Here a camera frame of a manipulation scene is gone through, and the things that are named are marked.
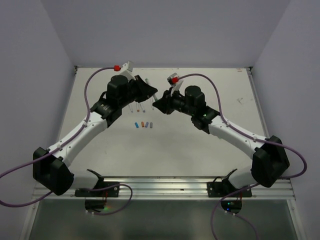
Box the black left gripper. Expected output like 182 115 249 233
118 74 156 108

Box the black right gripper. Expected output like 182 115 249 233
153 86 195 117

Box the blue capped white pen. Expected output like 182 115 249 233
128 104 133 113

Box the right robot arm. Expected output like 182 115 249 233
152 85 290 197

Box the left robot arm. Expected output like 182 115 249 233
33 75 158 197

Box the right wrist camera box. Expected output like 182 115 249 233
167 73 184 96

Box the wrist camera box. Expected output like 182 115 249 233
167 73 184 96
119 61 135 81

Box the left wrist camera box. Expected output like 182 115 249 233
119 61 135 81

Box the aluminium front rail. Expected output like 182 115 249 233
32 176 293 201

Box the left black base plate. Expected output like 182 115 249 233
75 169 119 213

